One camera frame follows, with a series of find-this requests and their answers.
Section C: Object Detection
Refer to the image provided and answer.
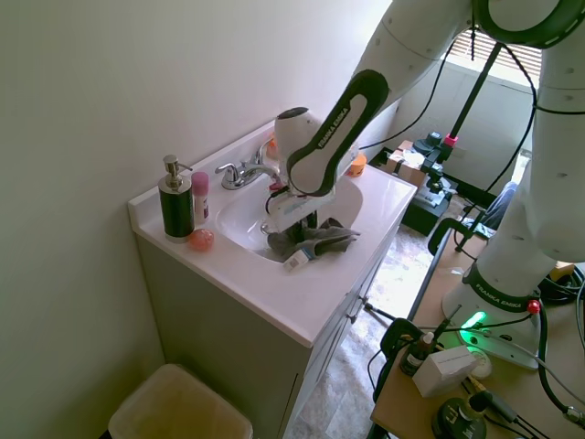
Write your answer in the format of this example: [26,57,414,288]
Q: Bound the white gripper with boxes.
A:
[265,186,338,246]

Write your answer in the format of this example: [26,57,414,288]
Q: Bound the grey towel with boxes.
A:
[266,217,363,275]

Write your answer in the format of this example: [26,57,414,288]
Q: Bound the white sink countertop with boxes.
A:
[126,112,419,347]

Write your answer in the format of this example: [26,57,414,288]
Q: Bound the wide orange jar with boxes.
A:
[344,152,368,178]

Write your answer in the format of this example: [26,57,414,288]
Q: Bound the chrome faucet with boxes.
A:
[214,136,282,191]

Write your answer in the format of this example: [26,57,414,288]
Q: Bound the small pink round object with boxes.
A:
[188,228,216,252]

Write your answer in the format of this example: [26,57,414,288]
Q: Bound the pink deodorant stick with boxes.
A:
[190,171,212,227]

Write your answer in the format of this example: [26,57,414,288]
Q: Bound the black tripod leg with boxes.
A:
[363,301,395,322]

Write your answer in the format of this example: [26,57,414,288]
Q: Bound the cardboard box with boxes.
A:
[386,139,429,189]

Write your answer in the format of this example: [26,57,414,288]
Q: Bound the black case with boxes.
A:
[401,175,459,237]

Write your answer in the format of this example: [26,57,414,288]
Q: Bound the black chrome soap dispenser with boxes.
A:
[157,154,196,245]

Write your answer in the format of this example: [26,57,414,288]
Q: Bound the black C-clamp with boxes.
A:
[427,217,497,255]

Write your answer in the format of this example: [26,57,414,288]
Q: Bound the grey vanity cabinet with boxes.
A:
[134,219,404,439]

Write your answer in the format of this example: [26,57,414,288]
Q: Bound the black table clamp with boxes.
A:
[379,317,427,363]

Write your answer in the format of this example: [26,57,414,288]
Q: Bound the dark dropper bottle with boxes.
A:
[399,331,436,378]

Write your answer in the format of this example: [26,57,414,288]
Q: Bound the blue cloth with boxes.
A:
[482,180,523,231]

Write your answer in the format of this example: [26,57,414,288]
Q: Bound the small white box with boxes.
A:
[411,345,479,399]

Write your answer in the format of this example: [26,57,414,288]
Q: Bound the trash bin with bag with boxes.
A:
[107,363,254,439]

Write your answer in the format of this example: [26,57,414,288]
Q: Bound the white round puck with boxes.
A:
[467,348,495,379]

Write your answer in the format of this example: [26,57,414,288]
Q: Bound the black round stand base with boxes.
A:
[431,395,491,439]

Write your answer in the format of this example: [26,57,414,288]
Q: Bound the window blinds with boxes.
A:
[447,27,545,84]

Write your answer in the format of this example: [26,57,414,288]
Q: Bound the dark camera on stand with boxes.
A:
[412,131,442,157]

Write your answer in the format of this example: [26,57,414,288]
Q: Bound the black camera stand pole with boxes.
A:
[422,43,505,175]

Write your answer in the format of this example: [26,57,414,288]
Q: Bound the grey hose cable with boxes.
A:
[535,310,585,424]

